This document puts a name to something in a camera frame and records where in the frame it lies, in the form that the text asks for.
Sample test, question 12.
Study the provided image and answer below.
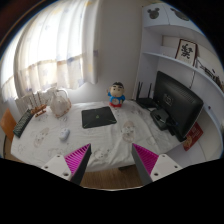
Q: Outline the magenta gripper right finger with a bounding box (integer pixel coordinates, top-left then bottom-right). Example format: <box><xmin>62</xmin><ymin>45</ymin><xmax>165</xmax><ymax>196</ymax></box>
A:
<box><xmin>132</xmin><ymin>144</ymin><xmax>182</xmax><ymax>185</ymax></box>

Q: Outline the cartoon boy figurine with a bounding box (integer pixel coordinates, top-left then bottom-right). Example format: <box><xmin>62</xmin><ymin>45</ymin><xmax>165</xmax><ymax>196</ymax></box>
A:
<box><xmin>107</xmin><ymin>82</ymin><xmax>125</xmax><ymax>108</ymax></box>

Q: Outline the white computer mouse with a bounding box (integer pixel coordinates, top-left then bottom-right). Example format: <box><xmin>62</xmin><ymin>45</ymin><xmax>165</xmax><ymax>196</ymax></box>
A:
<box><xmin>59</xmin><ymin>128</ymin><xmax>70</xmax><ymax>141</ymax></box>

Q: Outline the orange wooden chair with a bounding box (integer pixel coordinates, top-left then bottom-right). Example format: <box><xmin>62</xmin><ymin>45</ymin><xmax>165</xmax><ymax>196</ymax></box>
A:
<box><xmin>0</xmin><ymin>108</ymin><xmax>18</xmax><ymax>159</ymax></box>

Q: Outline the black keyboard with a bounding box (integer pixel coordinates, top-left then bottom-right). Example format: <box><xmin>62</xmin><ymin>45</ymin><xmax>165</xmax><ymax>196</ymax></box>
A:
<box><xmin>13</xmin><ymin>109</ymin><xmax>33</xmax><ymax>138</ymax></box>

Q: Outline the red booklet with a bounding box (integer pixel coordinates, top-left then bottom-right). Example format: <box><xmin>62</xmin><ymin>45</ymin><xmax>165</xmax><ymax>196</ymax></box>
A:
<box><xmin>183</xmin><ymin>123</ymin><xmax>203</xmax><ymax>151</ymax></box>

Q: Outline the black wifi router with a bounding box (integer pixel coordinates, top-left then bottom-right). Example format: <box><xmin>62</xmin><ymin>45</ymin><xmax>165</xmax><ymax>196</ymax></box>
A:
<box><xmin>136</xmin><ymin>82</ymin><xmax>156</xmax><ymax>108</ymax></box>

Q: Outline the black mouse pad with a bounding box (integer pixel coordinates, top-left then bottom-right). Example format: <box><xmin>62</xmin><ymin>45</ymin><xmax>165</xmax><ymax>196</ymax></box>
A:
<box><xmin>81</xmin><ymin>106</ymin><xmax>117</xmax><ymax>129</ymax></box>

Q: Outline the wooden model ship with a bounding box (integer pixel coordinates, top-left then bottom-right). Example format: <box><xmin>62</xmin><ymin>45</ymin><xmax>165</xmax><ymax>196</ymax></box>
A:
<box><xmin>28</xmin><ymin>93</ymin><xmax>47</xmax><ymax>117</ymax></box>

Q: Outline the white sheer curtain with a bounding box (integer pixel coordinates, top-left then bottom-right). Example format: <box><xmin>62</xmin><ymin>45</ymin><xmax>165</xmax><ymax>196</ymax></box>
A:
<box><xmin>0</xmin><ymin>0</ymin><xmax>102</xmax><ymax>101</ymax></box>

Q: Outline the framed calligraphy picture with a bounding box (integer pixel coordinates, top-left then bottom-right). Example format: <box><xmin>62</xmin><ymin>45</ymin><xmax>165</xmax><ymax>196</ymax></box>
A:
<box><xmin>175</xmin><ymin>39</ymin><xmax>198</xmax><ymax>66</ymax></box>

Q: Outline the white patterned tablecloth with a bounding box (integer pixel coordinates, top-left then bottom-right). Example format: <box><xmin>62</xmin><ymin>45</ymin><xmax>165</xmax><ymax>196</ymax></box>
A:
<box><xmin>11</xmin><ymin>100</ymin><xmax>179</xmax><ymax>172</ymax></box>

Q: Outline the black computer monitor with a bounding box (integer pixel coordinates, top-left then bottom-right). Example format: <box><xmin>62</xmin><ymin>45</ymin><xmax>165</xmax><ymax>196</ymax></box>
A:
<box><xmin>150</xmin><ymin>71</ymin><xmax>204</xmax><ymax>142</ymax></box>

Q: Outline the white cloth bag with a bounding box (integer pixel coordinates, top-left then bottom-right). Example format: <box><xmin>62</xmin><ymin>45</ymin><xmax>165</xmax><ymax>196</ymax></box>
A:
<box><xmin>49</xmin><ymin>88</ymin><xmax>71</xmax><ymax>118</ymax></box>

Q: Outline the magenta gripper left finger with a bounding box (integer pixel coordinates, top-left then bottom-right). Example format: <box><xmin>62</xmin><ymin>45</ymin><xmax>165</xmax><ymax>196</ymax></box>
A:
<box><xmin>42</xmin><ymin>144</ymin><xmax>91</xmax><ymax>185</ymax></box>

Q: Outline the white wall shelf unit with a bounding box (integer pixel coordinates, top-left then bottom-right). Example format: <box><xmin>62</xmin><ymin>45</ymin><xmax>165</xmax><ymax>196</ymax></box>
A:
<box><xmin>133</xmin><ymin>3</ymin><xmax>224</xmax><ymax>167</ymax></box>

